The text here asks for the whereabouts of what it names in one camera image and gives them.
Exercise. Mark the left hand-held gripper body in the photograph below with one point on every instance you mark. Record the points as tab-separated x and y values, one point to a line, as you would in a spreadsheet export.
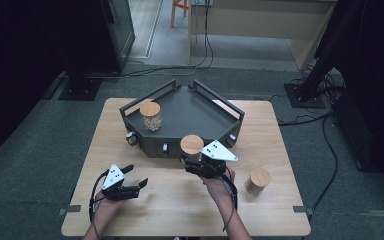
112	178

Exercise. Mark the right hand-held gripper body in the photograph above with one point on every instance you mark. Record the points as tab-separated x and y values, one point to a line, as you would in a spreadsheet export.
218	151

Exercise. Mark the glass jar with green contents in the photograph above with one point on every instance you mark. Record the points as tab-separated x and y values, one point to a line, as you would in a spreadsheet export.
192	144

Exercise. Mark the black corner shelf tray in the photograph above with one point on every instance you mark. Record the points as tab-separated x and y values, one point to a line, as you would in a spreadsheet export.
193	113

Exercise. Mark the glass jar with brown contents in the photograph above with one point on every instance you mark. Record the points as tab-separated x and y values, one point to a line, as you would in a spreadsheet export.
259	176

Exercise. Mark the glass jar with pale beans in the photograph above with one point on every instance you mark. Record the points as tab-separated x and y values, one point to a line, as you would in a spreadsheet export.
150	109

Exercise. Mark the person's left hand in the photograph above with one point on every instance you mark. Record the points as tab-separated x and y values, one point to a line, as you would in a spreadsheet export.
105	210

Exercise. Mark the person's right hand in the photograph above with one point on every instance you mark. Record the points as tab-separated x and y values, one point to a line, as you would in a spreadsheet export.
218	186

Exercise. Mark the black floor stand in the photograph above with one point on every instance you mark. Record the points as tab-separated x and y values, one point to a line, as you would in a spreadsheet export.
80	90
305	96

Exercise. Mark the dark glass door cabinet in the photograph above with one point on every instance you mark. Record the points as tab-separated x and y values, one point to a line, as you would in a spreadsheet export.
123	33

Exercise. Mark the light wooden desk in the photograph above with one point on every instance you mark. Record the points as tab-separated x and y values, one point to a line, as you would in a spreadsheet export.
263	20

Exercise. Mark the orange wooden stool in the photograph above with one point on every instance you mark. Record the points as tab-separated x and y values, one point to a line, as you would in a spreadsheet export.
173	13

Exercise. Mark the dark curtain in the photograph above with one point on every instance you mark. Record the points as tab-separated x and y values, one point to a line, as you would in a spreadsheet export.
380	66
13	66

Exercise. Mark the grey table bracket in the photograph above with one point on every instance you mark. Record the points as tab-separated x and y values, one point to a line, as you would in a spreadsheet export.
70	209
302	209

